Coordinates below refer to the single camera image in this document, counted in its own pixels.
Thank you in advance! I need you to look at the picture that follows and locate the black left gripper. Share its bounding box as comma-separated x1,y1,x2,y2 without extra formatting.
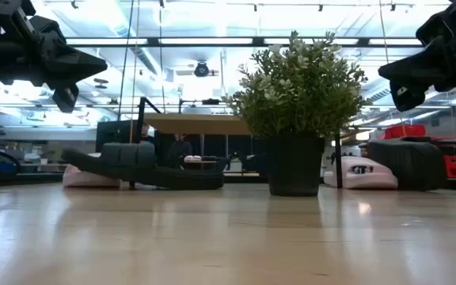
0,15,108,114

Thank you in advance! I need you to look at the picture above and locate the pink slide sandal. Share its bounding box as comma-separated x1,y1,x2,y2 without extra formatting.
62,164,122,188
322,155,398,190

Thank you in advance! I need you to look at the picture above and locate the black background monitor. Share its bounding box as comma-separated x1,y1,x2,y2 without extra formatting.
95,120,138,154

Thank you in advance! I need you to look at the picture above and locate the person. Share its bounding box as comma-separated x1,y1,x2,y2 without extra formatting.
140,123,156,144
167,133,194,169

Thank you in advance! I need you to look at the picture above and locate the green potted artificial plant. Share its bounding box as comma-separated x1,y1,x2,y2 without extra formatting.
222,30,371,198

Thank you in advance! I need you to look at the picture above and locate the black round ceiling fixture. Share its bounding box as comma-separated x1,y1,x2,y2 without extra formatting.
193,60,211,78

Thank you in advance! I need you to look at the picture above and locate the yellow hanging cable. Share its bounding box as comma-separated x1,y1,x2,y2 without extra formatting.
378,0,408,127

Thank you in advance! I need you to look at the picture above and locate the black hanging cable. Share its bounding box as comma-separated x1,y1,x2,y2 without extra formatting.
116,0,135,122

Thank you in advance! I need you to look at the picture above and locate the tan hanging rope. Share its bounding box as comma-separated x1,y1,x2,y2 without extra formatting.
128,0,141,143

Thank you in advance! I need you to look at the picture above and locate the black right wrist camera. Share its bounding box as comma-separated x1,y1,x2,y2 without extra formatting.
415,0,456,47

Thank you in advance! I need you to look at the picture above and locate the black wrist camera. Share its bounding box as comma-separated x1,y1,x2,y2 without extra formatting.
415,0,456,47
0,0,37,39

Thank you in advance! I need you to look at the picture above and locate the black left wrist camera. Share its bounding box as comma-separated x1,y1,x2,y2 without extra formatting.
0,0,37,39

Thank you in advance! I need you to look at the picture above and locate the black table frame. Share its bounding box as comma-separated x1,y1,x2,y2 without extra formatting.
0,169,456,193

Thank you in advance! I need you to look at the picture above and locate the black overhead frame bar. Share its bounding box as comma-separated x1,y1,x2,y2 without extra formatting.
65,36,425,48

